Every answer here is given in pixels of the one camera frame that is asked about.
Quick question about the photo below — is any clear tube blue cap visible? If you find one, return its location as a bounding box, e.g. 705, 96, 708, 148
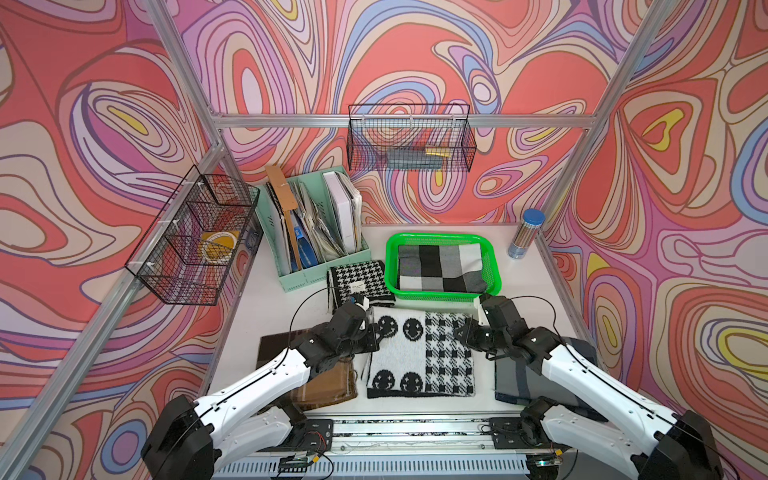
507, 208, 546, 259

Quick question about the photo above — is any black white houndstooth scarf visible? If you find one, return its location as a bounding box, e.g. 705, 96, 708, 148
326, 260, 395, 313

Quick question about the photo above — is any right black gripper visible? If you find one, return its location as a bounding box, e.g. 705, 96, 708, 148
454, 318, 509, 354

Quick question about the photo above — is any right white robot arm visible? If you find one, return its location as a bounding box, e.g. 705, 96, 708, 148
453, 294, 726, 479

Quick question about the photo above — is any grey navy plaid scarf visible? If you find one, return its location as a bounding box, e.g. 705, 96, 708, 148
494, 357, 606, 422

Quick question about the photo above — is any green plastic basket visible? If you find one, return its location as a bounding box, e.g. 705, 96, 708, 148
385, 232, 502, 302

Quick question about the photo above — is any black wire basket left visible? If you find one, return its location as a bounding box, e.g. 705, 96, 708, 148
125, 166, 261, 306

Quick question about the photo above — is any aluminium rail frame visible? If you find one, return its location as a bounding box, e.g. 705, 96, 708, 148
146, 410, 682, 480

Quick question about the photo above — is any black wire basket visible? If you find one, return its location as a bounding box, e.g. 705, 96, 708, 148
347, 102, 477, 173
125, 166, 261, 306

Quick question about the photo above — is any mint green file organizer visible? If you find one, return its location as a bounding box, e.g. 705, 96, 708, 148
257, 167, 372, 292

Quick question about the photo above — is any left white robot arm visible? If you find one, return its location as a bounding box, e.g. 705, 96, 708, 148
141, 294, 378, 479

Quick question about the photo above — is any smiley face houndstooth scarf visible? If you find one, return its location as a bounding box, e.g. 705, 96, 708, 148
366, 307, 476, 398

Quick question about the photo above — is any black wire basket back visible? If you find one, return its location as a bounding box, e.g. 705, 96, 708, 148
347, 102, 477, 173

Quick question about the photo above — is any blue folder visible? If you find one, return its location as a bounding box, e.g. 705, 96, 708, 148
294, 226, 319, 268

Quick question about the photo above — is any grey black checked scarf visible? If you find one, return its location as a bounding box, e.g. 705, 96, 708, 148
397, 243, 488, 294

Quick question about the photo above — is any brown plaid scarf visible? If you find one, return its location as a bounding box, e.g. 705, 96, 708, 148
256, 329, 358, 411

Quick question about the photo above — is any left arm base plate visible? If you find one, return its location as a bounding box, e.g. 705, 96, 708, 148
262, 418, 334, 452

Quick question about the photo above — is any yellow tape roll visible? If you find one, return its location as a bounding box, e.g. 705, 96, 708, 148
200, 231, 238, 264

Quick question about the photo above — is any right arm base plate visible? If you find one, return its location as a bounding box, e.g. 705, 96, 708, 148
487, 417, 569, 451

